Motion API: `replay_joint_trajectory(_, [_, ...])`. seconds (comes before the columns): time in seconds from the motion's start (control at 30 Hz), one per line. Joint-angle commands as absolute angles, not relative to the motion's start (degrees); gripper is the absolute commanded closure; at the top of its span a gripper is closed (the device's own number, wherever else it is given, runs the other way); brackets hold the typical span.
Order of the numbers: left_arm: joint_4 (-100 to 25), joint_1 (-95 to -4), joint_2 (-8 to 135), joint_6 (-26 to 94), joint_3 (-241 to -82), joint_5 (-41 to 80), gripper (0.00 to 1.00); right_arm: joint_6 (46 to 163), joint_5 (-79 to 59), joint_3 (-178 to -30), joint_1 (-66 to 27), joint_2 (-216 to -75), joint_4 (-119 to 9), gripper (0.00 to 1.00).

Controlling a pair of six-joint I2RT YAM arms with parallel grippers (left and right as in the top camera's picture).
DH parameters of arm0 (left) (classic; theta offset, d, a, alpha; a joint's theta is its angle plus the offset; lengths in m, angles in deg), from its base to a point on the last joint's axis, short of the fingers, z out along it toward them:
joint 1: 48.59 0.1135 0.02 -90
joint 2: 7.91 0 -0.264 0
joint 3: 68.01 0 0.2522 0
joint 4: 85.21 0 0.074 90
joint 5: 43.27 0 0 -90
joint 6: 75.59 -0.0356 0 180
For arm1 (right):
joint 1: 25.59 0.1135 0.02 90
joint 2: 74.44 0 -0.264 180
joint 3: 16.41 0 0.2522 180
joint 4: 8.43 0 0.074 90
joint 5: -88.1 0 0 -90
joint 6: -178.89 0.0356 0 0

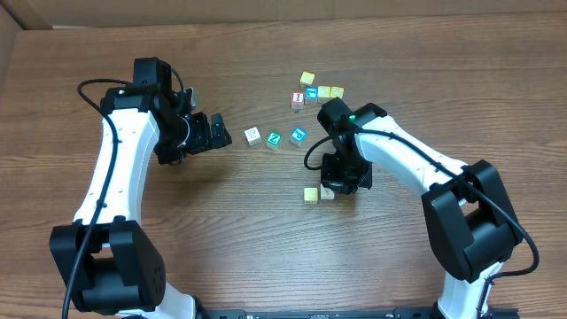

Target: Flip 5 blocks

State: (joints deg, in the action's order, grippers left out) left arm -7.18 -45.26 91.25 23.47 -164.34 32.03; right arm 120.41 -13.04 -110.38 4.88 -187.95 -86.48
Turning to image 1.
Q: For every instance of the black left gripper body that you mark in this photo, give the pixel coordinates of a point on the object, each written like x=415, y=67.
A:
x=202, y=133

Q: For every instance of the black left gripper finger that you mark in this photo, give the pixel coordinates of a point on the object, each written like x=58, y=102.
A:
x=216, y=126
x=224, y=138

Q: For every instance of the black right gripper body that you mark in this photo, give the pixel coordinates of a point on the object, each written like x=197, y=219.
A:
x=338, y=175

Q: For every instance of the white ice cream block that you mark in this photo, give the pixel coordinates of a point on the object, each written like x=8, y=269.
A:
x=326, y=193

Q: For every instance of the yellow K letter block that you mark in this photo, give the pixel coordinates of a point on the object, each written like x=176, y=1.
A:
x=311, y=195

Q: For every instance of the blue P letter block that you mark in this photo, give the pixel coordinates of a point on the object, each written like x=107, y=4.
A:
x=298, y=136

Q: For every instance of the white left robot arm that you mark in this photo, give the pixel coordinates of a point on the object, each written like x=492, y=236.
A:
x=107, y=262

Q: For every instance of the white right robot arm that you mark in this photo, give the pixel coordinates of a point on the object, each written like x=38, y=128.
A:
x=471, y=224

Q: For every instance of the white W letter block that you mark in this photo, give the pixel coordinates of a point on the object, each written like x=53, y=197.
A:
x=252, y=136

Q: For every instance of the green Z letter block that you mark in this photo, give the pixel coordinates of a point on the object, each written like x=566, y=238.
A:
x=274, y=140

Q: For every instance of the yellow block right row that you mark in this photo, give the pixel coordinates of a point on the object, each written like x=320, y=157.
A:
x=337, y=92

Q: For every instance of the yellow block row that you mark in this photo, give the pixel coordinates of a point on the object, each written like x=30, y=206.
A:
x=337, y=92
x=323, y=94

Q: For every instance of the red I letter block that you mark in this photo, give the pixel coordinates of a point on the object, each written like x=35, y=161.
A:
x=297, y=100

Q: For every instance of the yellow block middle row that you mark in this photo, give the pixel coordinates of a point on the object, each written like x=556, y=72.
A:
x=323, y=94

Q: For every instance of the blue picture block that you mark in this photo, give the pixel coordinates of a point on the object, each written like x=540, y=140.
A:
x=311, y=95

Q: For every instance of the yellow block at top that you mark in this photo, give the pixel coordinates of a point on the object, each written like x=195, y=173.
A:
x=306, y=79

